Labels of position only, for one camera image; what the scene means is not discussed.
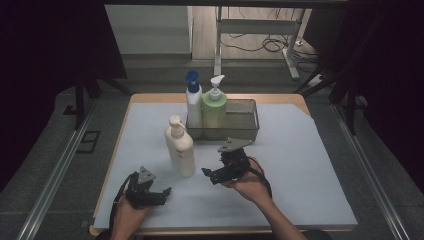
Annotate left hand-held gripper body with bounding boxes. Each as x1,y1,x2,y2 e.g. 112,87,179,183
125,165,166,210

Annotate metal mesh basket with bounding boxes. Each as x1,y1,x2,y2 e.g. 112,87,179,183
185,97,260,142

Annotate black floor cables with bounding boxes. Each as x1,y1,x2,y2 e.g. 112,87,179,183
219,7,321,73

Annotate person's left hand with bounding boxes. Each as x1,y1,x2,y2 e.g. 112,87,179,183
112,194,155,238

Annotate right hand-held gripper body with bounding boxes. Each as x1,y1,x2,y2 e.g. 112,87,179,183
216,137,254,185

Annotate person's right hand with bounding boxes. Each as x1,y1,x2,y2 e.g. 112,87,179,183
221,156,272,205

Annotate white metal stand frame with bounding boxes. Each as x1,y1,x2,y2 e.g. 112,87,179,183
213,5,306,81

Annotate green pump bottle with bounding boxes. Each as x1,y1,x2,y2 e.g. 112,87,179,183
201,74,229,130

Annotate cream pump bottle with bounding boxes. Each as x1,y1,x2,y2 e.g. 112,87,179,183
163,114,197,179

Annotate dark curtain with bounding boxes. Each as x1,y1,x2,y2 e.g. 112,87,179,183
0,0,128,193
301,0,424,191

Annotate aluminium floor rail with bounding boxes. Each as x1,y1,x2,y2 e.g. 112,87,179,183
15,99,98,240
331,103,412,240

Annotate white bottle with blue cap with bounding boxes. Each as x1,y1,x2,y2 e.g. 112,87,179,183
184,69,204,130

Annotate black stand legs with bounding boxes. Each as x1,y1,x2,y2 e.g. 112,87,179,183
293,64,369,136
62,68,134,132

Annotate light blue table mat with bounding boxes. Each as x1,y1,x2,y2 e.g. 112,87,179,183
93,102,359,230

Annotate white cabinet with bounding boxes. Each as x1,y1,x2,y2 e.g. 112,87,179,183
104,4,194,56

